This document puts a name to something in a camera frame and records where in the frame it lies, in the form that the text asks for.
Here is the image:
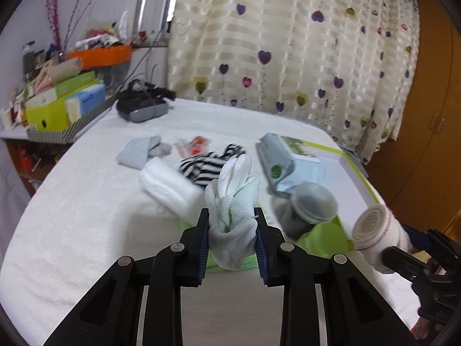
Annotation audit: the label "green file box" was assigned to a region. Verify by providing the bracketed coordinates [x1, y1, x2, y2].
[26, 71, 98, 131]

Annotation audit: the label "VR headset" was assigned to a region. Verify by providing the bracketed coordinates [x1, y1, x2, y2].
[116, 79, 177, 123]

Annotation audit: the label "wet wipes pack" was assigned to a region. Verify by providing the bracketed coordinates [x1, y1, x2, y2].
[257, 133, 344, 198]

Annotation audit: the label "light blue grey sock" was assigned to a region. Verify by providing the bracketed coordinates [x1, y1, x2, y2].
[116, 136, 173, 170]

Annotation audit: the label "black white striped sock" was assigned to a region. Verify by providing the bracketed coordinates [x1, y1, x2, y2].
[178, 144, 246, 188]

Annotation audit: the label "orange tray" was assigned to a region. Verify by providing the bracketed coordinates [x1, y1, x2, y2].
[68, 45, 132, 69]

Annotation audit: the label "right hand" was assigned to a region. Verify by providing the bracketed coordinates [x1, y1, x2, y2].
[410, 318, 438, 342]

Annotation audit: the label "striped cardboard tray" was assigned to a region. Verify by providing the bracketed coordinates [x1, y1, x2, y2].
[25, 93, 120, 145]

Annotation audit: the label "red snack packet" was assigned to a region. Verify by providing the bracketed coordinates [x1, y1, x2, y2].
[175, 136, 209, 159]

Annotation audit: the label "white bandage towel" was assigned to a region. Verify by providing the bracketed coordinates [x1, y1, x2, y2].
[352, 204, 413, 274]

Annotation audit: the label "heart pattern curtain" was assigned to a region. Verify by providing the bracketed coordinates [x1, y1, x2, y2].
[167, 0, 420, 163]

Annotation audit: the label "white gloves bundle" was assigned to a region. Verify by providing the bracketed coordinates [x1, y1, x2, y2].
[205, 154, 259, 266]

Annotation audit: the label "blue tissue pack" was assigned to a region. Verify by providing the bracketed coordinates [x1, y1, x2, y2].
[65, 84, 105, 123]

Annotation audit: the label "purple decorative branches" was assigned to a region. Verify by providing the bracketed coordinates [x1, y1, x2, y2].
[45, 0, 82, 55]

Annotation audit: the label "yellow-green shallow box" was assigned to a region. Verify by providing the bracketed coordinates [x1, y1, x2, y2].
[304, 141, 384, 208]

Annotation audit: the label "green cream jar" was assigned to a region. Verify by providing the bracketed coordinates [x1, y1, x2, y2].
[296, 216, 355, 259]

